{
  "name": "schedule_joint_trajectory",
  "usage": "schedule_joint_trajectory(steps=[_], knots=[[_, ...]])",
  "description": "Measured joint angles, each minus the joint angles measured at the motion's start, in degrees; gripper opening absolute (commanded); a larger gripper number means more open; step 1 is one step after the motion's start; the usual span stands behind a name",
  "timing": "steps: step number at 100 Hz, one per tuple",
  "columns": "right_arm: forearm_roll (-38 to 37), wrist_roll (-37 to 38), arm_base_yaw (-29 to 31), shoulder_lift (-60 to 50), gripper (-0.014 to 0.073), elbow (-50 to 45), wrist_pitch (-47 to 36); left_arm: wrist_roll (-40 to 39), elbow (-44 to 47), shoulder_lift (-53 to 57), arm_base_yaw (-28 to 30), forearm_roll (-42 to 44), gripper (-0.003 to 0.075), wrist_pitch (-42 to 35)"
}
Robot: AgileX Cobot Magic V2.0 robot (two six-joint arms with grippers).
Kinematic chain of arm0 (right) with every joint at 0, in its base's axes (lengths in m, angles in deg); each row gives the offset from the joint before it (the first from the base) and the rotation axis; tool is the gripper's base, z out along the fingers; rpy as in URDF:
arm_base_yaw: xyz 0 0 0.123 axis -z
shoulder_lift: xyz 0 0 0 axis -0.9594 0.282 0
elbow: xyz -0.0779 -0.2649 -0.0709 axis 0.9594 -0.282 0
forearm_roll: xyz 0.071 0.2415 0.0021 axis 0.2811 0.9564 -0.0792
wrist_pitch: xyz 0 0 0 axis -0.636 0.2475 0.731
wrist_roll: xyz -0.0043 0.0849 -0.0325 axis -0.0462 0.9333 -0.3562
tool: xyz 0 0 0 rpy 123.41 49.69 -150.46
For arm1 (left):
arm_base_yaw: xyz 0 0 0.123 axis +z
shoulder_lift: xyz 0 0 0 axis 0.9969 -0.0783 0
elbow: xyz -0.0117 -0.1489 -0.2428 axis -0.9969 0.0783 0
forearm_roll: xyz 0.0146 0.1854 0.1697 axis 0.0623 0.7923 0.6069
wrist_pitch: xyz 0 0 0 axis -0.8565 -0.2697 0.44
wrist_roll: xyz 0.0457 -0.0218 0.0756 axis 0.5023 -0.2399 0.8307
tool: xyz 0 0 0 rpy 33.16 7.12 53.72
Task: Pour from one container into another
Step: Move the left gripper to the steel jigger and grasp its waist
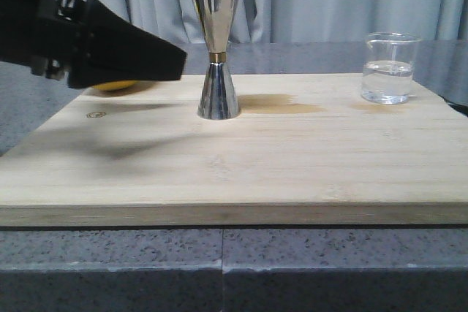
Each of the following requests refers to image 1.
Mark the yellow lemon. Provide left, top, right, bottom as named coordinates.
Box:
left=92, top=80, right=137, bottom=92

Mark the light wooden cutting board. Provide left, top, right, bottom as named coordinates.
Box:
left=1, top=73, right=467, bottom=227

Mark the silver double-cone jigger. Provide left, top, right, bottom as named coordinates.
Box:
left=192, top=0, right=241, bottom=121

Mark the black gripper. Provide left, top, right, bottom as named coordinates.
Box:
left=1, top=0, right=187, bottom=89

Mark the clear glass beaker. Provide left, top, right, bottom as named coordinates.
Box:
left=361, top=32, right=420, bottom=104

